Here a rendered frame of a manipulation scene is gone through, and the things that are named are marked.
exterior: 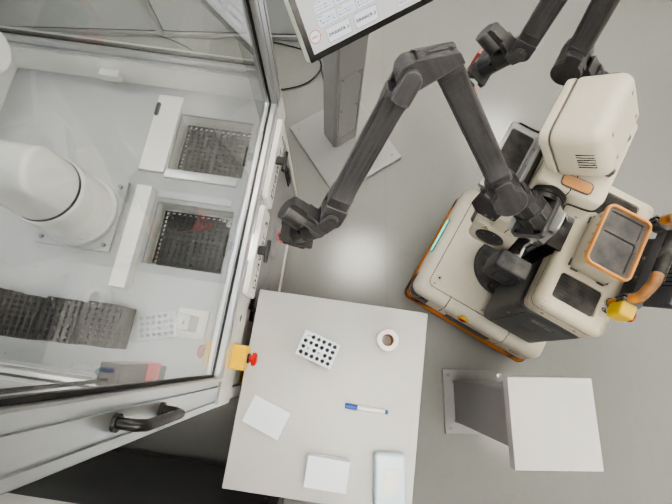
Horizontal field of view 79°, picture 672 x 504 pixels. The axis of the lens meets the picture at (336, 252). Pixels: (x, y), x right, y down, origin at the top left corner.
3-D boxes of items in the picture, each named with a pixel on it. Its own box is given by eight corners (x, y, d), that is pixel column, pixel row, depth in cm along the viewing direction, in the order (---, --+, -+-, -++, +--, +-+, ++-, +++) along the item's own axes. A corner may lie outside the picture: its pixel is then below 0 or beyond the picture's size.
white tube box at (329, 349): (340, 345, 137) (340, 345, 133) (330, 369, 134) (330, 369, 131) (306, 330, 138) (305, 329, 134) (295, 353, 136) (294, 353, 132)
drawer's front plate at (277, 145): (285, 135, 150) (282, 118, 139) (271, 209, 142) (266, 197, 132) (281, 135, 150) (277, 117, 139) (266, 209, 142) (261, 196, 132)
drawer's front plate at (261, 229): (270, 216, 142) (265, 204, 131) (253, 299, 134) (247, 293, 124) (265, 215, 142) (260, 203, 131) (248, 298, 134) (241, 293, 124)
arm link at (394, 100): (430, 79, 77) (423, 60, 85) (404, 66, 76) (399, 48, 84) (337, 237, 104) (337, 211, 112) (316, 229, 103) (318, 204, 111)
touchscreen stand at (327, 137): (400, 159, 239) (451, 17, 140) (335, 197, 232) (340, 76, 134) (353, 95, 249) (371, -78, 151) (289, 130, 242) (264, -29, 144)
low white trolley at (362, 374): (393, 329, 213) (428, 313, 140) (379, 459, 197) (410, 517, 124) (283, 313, 214) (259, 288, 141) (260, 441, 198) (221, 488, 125)
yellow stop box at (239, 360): (254, 346, 128) (249, 346, 121) (249, 370, 126) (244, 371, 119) (237, 344, 128) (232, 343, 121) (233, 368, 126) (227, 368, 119)
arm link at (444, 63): (460, 34, 72) (449, 19, 80) (391, 77, 77) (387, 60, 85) (533, 207, 97) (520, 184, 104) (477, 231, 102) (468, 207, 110)
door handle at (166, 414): (191, 405, 75) (147, 419, 57) (187, 420, 75) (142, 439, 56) (164, 401, 75) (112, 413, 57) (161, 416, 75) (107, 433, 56)
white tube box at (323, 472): (349, 458, 128) (350, 462, 123) (345, 489, 125) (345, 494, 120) (309, 451, 128) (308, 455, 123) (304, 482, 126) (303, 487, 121)
